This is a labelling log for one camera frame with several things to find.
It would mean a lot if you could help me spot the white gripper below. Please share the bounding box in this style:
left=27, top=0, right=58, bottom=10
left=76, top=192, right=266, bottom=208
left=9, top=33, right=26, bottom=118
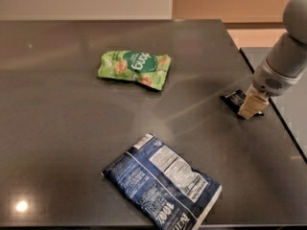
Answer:
left=238, top=59, right=301, bottom=120

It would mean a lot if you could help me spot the black rxbar chocolate bar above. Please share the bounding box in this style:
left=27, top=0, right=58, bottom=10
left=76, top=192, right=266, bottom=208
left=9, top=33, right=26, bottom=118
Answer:
left=221, top=90, right=263, bottom=116

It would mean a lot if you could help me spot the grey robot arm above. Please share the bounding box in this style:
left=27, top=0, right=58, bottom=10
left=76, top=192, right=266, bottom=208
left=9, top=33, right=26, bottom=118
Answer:
left=238, top=0, right=307, bottom=120

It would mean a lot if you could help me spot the green snack bag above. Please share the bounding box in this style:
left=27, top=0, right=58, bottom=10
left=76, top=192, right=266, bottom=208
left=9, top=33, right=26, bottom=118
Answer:
left=98, top=51, right=172, bottom=91

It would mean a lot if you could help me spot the blue chip bag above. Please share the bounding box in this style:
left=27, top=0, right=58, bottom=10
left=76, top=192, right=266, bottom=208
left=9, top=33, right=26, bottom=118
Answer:
left=103, top=133, right=222, bottom=230

